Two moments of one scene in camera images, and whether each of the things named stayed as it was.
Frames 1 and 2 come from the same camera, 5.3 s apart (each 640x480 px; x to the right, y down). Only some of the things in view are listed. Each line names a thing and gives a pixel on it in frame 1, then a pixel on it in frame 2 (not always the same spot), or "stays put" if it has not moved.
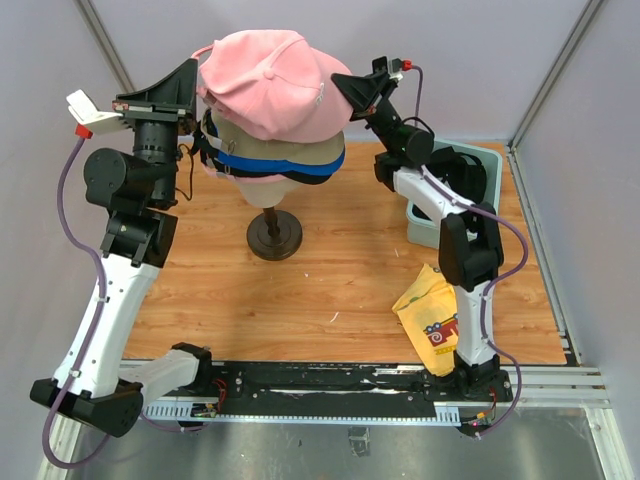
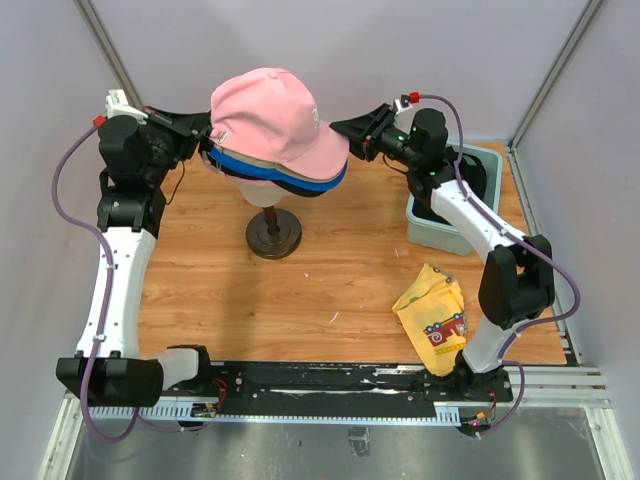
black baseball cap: (303, 177) → (298, 190)
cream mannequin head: (267, 194) stays put
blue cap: (319, 166) → (260, 169)
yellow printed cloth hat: (429, 312) stays put
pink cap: (278, 84) → (268, 114)
